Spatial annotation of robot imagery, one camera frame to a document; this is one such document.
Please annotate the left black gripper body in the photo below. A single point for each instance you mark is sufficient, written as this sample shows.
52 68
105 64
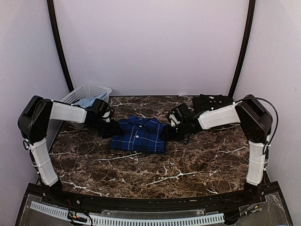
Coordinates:
105 129

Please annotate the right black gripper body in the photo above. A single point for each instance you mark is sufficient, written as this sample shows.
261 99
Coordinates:
176 134

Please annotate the blue plaid long sleeve shirt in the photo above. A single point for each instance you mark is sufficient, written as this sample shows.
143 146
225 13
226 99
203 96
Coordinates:
140 135

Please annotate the black shirt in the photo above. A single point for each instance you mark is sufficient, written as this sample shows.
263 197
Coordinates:
204 103

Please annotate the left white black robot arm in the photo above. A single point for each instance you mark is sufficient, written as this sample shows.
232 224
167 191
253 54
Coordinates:
33 124

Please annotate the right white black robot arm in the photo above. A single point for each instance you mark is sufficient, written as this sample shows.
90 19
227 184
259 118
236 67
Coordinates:
210 111

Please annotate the light blue shirt in basket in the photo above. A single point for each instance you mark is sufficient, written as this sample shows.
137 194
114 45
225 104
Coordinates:
88 101

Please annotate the white plastic mesh basket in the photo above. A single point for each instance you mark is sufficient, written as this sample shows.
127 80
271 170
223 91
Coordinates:
87 90

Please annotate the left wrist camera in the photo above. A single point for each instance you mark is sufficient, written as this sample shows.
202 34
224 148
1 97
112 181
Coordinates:
108 115

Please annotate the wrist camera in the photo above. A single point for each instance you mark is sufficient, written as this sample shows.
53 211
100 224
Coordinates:
172 119
108 115

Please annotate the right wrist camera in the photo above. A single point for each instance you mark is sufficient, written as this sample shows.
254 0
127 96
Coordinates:
172 119

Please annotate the white slotted cable duct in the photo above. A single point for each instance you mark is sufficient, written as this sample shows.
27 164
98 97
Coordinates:
130 218

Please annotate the right black frame post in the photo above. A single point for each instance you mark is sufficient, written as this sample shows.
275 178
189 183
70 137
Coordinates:
243 49

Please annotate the black frame post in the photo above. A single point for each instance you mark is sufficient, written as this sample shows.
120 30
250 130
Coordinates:
58 44
243 49

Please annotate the left black frame post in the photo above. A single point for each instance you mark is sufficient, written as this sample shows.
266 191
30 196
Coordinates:
58 44

